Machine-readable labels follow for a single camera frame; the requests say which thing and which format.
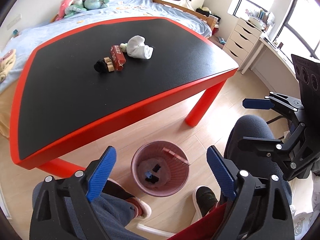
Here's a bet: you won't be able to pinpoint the red comb-like packet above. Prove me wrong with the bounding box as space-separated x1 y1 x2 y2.
162 148 190 166

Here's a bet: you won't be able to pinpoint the window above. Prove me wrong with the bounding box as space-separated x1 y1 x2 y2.
232 0 320 64

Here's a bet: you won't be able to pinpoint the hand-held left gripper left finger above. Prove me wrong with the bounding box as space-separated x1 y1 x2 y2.
29 145 118 240

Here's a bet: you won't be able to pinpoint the pink ribbed waste bin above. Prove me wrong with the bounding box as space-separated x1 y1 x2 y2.
131 141 190 197

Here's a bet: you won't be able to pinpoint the green striped plush toy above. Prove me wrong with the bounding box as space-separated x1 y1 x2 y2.
64 4 88 18

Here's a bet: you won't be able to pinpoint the white plastic tube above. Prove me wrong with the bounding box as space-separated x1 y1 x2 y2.
136 224 173 237

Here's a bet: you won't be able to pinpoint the pink plush toy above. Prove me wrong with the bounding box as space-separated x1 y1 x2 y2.
55 0 76 21

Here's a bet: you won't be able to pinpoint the small gold box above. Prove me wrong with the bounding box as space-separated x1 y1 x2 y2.
104 57 115 73

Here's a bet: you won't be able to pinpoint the red cloth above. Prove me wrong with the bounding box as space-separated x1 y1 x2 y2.
170 202 227 240

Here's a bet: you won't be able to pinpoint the person's right leg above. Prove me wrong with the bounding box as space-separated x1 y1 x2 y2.
223 115 293 205

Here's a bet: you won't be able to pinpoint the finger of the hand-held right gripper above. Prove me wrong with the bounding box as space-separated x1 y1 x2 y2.
237 123 307 170
242 92 305 122

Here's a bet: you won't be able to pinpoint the red table with black top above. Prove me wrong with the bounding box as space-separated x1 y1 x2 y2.
9 16 239 171

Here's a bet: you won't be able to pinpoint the white sock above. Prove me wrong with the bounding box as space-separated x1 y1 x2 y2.
127 35 154 60

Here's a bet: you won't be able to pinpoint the books and storage box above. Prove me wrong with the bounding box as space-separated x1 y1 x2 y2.
247 8 276 30

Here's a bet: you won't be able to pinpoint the folded towels on bed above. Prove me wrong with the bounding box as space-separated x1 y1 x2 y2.
0 49 17 83

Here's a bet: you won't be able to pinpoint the person's right slipper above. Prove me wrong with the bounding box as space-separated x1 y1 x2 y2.
191 186 218 222

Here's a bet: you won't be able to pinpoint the white desk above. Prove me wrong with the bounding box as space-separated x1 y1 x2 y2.
241 35 302 90

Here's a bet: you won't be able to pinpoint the black bag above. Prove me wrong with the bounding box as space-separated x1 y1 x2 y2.
196 8 222 22

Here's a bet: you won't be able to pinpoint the person's left leg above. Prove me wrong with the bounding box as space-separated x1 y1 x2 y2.
32 179 137 240

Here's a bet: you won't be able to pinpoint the red printed box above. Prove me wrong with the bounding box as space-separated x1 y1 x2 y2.
110 45 126 72

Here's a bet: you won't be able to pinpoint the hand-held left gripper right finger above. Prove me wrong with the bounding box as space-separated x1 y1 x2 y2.
206 145 295 240

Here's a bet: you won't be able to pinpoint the black plastic scrap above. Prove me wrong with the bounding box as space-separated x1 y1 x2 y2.
144 164 163 183

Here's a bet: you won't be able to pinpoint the bed with blue sheet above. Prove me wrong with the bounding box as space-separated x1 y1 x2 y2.
0 0 213 140

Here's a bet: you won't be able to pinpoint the white drawer unit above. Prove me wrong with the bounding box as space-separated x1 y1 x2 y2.
222 17 266 66

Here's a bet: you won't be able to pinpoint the white wall outlet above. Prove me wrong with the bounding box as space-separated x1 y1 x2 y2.
7 15 22 28

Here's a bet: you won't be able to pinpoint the teal plush toy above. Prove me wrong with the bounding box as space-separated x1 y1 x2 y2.
84 0 111 10

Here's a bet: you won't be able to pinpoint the person's leg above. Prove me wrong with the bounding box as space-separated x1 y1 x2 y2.
32 179 137 240
223 115 293 205

